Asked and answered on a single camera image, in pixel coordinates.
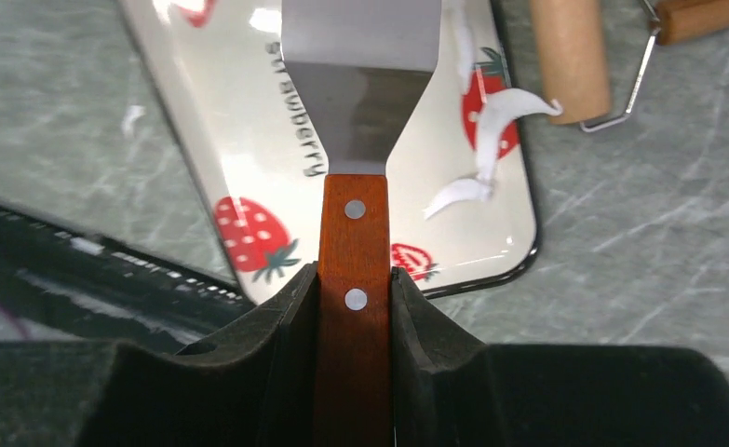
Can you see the spatula with wooden handle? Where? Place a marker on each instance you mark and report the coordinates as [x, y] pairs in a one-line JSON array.
[[360, 68]]

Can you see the wooden rolling pin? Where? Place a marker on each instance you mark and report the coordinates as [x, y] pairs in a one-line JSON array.
[[570, 45]]

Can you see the white dough trim strip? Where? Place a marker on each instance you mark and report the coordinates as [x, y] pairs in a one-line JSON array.
[[498, 112], [465, 189]]

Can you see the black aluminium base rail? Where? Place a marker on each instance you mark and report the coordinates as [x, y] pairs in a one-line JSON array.
[[92, 286]]

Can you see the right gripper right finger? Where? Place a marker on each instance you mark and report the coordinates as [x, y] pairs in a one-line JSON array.
[[451, 389]]

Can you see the strawberry pattern white tray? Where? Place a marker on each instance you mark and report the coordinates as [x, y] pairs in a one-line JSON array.
[[258, 162]]

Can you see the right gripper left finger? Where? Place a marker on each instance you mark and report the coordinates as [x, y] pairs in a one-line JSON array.
[[248, 384]]

